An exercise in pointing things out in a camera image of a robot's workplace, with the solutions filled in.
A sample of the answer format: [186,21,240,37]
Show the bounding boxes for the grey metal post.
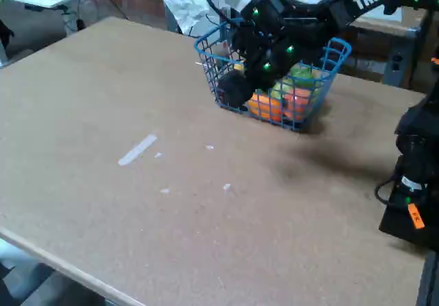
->
[383,27,423,89]

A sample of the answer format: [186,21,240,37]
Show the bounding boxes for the toy orange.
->
[246,93,285,122]

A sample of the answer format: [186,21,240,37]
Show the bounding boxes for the black base cable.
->
[375,178,401,206]

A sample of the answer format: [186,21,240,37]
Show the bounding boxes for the small black camera box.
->
[241,0,286,25]

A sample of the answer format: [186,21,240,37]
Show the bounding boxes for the looped black camera cable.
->
[201,0,261,24]

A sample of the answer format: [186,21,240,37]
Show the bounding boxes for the blue wire basket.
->
[194,21,353,134]

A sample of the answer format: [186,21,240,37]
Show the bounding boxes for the red-orange toy pomegranate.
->
[283,88,315,121]

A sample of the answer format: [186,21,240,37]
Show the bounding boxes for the orange label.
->
[407,204,425,230]

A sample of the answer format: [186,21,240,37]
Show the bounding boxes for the long white tape strip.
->
[117,134,158,167]

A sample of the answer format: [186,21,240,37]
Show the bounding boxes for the yellow-green toy fruit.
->
[270,78,296,101]

